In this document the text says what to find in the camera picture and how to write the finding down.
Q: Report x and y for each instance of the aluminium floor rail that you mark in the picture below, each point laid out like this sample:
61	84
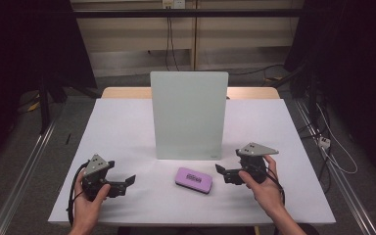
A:
342	182
23	176

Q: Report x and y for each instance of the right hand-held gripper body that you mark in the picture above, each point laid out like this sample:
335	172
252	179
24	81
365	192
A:
253	163

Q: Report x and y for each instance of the person's left hand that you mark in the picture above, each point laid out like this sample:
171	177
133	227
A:
87	212

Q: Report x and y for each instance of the person's right hand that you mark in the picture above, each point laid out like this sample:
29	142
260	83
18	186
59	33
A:
267	196

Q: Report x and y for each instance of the white wall socket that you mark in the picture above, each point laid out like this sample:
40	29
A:
173	3

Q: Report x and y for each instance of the white table cover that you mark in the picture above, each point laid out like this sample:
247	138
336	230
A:
127	130

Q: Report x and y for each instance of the white power plug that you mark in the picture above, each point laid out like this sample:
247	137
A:
324	142

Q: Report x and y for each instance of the purple whiteboard eraser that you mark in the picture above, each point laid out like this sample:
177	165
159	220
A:
194	179

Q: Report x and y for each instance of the black horizontal bar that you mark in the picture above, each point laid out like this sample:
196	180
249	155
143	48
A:
189	13

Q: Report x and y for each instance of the glass whiteboard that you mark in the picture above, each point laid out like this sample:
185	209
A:
189	117

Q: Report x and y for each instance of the yellow floor tape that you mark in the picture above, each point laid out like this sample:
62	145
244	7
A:
34	106

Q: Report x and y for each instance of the wooden table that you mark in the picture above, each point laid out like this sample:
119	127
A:
124	93

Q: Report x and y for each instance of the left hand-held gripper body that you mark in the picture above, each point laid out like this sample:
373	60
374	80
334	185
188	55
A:
93	167

